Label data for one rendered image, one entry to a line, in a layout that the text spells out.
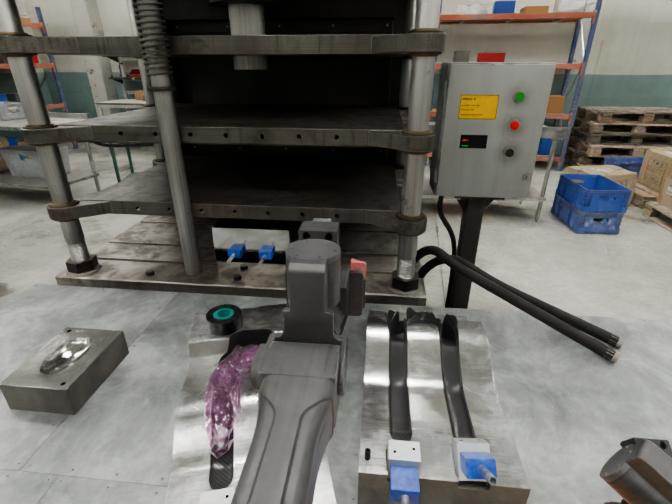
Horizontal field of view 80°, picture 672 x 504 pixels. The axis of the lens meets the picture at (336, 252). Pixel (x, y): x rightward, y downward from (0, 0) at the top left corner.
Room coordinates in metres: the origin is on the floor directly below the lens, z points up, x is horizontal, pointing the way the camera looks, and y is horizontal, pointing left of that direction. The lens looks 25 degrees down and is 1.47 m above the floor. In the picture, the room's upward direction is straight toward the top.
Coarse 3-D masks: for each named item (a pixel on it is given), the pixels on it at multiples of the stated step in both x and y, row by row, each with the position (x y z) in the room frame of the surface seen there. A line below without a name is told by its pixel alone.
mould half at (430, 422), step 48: (384, 336) 0.71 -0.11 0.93; (432, 336) 0.71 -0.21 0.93; (480, 336) 0.70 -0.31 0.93; (384, 384) 0.61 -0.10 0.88; (432, 384) 0.61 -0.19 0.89; (480, 384) 0.61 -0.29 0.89; (384, 432) 0.49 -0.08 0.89; (432, 432) 0.49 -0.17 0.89; (480, 432) 0.49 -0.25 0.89; (384, 480) 0.41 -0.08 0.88; (432, 480) 0.41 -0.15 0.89
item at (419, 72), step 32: (0, 0) 1.27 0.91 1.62; (128, 0) 1.94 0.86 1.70; (416, 0) 1.82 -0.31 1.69; (32, 64) 1.30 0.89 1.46; (416, 64) 1.15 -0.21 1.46; (32, 96) 1.27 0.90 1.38; (416, 96) 1.15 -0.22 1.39; (416, 128) 1.14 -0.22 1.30; (416, 160) 1.14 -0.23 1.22; (64, 192) 1.28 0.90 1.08; (416, 192) 1.14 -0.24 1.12; (64, 224) 1.26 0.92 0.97; (96, 256) 1.32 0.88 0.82; (416, 288) 1.14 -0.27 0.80
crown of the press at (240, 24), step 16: (224, 0) 1.48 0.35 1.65; (240, 0) 1.47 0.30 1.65; (256, 0) 1.48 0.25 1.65; (272, 0) 1.52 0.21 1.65; (240, 16) 1.53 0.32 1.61; (256, 16) 1.55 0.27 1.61; (240, 32) 1.53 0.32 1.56; (256, 32) 1.54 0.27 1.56; (240, 64) 1.54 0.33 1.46; (256, 64) 1.54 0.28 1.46
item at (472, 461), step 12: (456, 444) 0.44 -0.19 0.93; (468, 444) 0.43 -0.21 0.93; (480, 444) 0.43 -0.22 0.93; (456, 456) 0.43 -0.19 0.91; (468, 456) 0.40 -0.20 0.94; (480, 456) 0.40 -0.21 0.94; (456, 468) 0.42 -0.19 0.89; (468, 468) 0.39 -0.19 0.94; (480, 468) 0.38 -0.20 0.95; (492, 468) 0.39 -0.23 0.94; (468, 480) 0.40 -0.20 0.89; (480, 480) 0.40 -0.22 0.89; (492, 480) 0.35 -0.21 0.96
